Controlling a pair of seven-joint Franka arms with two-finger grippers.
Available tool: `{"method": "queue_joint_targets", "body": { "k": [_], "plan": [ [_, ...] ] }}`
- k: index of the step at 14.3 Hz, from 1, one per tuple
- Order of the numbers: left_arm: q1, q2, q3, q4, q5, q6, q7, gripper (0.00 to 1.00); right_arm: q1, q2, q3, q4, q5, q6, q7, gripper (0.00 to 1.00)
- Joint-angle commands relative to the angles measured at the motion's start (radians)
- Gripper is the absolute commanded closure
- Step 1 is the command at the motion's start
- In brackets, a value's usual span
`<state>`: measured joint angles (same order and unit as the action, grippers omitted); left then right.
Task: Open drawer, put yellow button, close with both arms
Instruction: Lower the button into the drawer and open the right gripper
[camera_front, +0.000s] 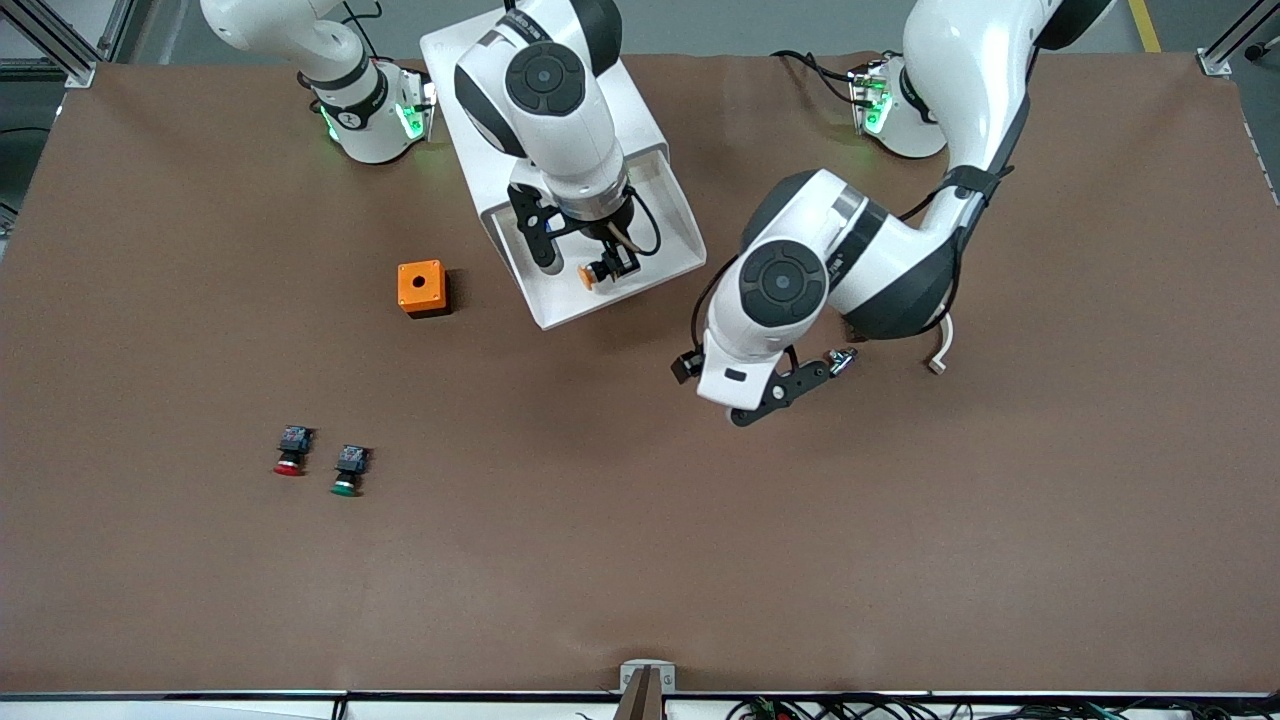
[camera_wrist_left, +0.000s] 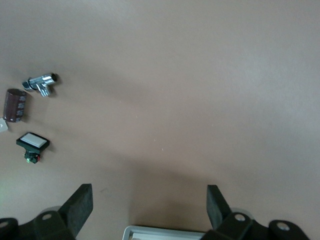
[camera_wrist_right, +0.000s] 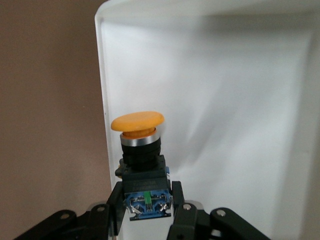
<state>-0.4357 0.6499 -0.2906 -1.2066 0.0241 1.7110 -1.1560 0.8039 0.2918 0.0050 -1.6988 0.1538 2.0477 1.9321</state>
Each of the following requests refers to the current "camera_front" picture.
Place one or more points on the green mushroom push button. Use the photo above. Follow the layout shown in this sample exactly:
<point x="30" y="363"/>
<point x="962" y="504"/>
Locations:
<point x="349" y="472"/>

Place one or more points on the aluminium frame post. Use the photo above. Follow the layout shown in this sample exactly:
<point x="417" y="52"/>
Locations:
<point x="70" y="62"/>
<point x="1215" y="62"/>

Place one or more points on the white drawer cabinet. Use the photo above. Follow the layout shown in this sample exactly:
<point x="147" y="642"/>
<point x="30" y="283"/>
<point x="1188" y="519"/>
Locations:
<point x="488" y="178"/>

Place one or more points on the red mushroom push button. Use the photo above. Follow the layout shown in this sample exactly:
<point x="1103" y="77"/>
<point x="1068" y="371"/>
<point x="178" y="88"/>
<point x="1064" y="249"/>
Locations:
<point x="292" y="452"/>

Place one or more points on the brown table mat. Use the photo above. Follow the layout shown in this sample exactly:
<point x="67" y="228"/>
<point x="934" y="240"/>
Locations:
<point x="640" y="500"/>

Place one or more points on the yellow mushroom push button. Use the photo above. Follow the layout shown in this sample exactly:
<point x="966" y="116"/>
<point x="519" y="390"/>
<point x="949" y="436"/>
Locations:
<point x="590" y="277"/>

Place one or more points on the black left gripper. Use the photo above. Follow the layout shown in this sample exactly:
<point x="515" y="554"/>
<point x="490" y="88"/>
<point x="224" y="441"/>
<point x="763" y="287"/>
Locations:
<point x="836" y="363"/>

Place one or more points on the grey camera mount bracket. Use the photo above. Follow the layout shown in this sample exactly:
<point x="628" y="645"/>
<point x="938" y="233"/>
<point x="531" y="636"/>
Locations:
<point x="647" y="675"/>

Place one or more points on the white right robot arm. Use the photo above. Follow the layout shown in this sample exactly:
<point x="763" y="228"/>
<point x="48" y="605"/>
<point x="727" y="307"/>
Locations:
<point x="560" y="120"/>

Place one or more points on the white curved plastic bracket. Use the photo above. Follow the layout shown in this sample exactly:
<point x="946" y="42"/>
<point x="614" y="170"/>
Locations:
<point x="943" y="345"/>

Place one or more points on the orange box with hole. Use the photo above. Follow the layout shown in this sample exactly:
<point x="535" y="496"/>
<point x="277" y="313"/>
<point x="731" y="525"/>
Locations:
<point x="420" y="285"/>

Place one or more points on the silver metal key switch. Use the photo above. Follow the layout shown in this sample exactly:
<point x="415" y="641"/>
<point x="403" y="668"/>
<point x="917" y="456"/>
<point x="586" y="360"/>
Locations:
<point x="845" y="360"/>

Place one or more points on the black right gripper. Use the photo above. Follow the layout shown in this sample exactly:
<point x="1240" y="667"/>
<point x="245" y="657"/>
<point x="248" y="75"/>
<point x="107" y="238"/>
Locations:
<point x="604" y="233"/>

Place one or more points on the white plastic drawer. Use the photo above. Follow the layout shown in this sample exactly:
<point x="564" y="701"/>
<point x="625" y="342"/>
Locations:
<point x="672" y="215"/>

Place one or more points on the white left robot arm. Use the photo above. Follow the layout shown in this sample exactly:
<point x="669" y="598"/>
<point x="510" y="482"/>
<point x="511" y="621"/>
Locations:
<point x="880" y="260"/>

